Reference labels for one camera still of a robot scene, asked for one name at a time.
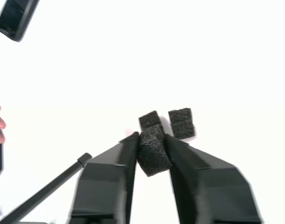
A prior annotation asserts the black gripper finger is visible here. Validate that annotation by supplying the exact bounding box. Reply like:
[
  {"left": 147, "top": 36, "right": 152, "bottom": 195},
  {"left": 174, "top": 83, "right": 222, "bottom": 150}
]
[
  {"left": 68, "top": 131, "right": 140, "bottom": 224},
  {"left": 164, "top": 134, "right": 264, "bottom": 224}
]

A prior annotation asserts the black foam cube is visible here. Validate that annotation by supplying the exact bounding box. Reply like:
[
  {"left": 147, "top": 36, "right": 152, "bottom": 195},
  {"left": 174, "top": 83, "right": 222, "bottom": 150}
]
[
  {"left": 167, "top": 107, "right": 196, "bottom": 140},
  {"left": 139, "top": 110, "right": 162, "bottom": 133},
  {"left": 137, "top": 124, "right": 173, "bottom": 177}
]

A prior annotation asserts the black tripod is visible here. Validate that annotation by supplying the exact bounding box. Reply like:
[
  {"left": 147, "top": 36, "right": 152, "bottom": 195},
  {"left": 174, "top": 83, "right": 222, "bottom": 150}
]
[{"left": 0, "top": 152, "right": 93, "bottom": 224}]

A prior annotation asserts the black smartphone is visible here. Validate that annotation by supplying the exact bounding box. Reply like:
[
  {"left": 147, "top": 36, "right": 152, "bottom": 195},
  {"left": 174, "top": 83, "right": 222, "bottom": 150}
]
[{"left": 0, "top": 0, "right": 40, "bottom": 42}]

